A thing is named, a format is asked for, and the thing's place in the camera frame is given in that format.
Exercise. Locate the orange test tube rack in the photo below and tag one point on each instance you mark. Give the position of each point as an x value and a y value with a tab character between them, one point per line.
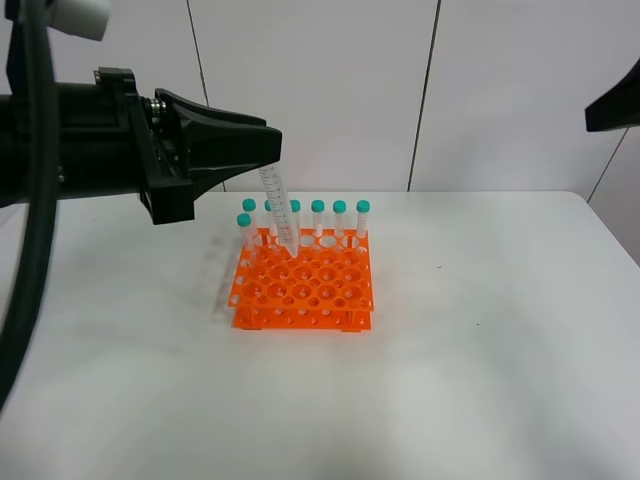
327	286

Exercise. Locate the test tube green cap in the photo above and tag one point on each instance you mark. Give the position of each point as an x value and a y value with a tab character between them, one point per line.
277	196

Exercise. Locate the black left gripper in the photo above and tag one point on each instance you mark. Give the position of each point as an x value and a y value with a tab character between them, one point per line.
109	145

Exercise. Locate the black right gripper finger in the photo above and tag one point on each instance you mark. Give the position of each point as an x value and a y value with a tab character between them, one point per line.
619	107

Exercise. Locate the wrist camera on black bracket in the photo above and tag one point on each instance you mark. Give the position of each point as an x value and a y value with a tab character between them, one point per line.
86	19

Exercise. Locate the second row tube left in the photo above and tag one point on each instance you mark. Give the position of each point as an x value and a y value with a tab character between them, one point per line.
243	221

